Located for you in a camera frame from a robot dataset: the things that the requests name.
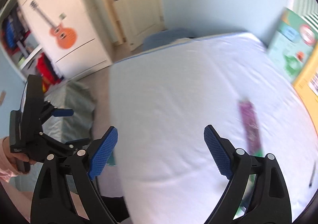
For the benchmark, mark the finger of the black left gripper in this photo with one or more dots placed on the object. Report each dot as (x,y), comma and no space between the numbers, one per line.
(58,112)
(78,143)

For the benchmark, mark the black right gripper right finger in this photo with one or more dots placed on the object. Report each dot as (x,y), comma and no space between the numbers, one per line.
(256,191)

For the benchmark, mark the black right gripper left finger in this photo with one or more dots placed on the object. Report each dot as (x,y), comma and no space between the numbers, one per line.
(84,166)

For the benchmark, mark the green purple Darlie toothbrush pack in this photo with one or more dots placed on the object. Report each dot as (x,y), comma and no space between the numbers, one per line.
(250,124)

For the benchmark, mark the person's left hand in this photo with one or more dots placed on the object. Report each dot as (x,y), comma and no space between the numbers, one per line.
(17,160)

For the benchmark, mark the grey-green bed cover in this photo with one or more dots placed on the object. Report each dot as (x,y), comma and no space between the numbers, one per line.
(69,112)

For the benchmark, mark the white black pen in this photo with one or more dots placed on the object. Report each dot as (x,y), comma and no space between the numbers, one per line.
(312,175)

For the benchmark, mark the white wardrobe with guitar sticker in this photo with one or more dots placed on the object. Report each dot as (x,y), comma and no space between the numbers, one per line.
(69,32)

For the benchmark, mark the white bed sheet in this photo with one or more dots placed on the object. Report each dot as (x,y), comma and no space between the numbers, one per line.
(160,103)

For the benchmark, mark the blue knitted blanket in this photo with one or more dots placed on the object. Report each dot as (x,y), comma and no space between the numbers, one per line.
(166,37)

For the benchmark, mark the yellow children's book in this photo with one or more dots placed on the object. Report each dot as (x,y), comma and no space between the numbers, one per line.
(306,86)

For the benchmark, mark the white room door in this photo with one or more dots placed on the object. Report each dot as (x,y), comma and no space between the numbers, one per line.
(138,19)

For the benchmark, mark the light green elephant book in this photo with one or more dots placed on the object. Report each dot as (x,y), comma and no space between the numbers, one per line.
(293,43)

